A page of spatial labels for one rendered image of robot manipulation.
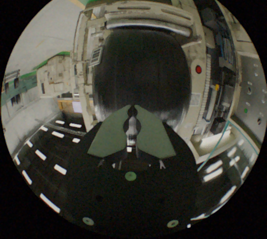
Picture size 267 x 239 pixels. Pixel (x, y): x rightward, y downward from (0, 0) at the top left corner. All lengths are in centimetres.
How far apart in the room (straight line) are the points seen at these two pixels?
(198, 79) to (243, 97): 30
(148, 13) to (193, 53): 28
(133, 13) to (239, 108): 64
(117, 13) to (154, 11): 13
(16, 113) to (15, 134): 211
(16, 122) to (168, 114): 1159
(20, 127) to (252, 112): 1223
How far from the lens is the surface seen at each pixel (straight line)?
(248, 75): 57
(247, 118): 56
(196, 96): 53
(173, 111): 24
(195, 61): 51
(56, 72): 476
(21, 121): 1172
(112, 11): 40
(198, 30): 43
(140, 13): 39
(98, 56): 26
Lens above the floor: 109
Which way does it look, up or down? 22 degrees up
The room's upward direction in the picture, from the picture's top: 179 degrees counter-clockwise
